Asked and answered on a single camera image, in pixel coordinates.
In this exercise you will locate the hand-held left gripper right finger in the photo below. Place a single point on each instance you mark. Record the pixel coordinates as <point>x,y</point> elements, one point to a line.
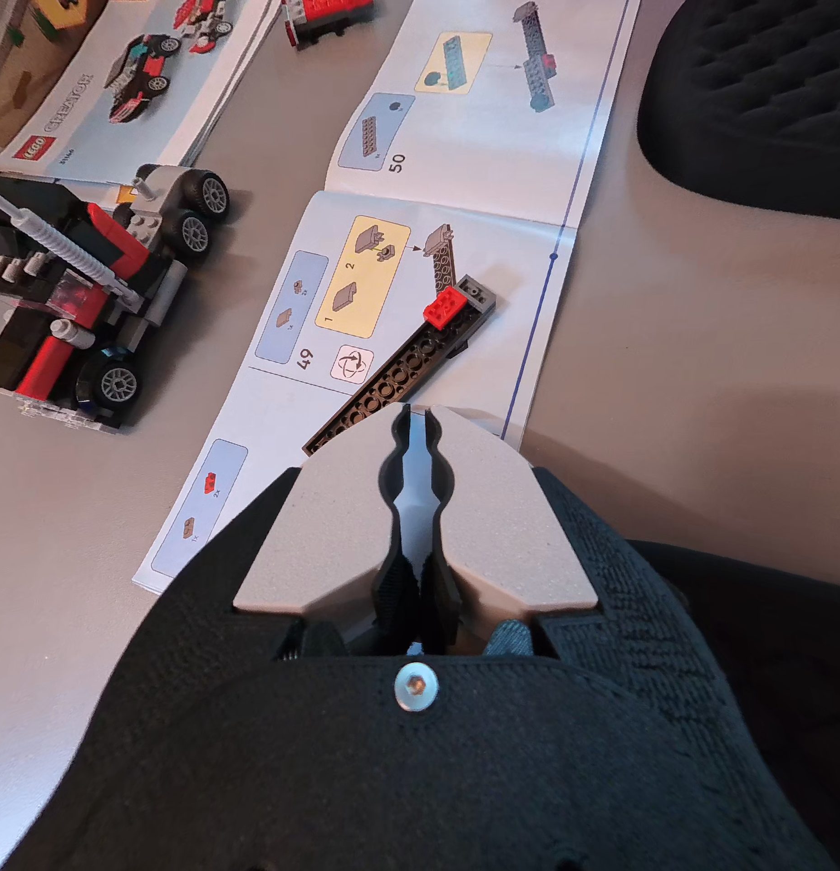
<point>522,537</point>

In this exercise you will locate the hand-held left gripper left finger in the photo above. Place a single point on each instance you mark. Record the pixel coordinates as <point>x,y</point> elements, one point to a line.
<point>317,537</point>

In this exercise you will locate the long black lego plate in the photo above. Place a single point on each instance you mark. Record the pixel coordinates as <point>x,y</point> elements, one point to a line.
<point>386,388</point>

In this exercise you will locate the small dark lego plate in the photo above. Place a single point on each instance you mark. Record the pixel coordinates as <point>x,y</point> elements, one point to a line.
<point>479,292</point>

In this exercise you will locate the grey red lego assembly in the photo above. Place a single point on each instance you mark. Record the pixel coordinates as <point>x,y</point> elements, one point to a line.
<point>324,20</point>

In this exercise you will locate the black red lego truck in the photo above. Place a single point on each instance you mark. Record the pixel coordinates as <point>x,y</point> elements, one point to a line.
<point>66,292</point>

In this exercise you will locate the open lego instruction booklet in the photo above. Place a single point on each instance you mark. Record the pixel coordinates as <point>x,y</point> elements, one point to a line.
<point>474,136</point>

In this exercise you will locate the lego set box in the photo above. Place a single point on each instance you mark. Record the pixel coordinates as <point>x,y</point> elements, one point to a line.
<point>25,68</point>

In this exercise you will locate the black quilted wrist pad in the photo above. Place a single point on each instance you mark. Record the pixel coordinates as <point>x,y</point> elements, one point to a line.
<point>753,102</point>
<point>787,680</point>

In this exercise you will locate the car cover instruction booklet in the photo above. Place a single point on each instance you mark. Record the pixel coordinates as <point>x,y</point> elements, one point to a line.
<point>86,115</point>

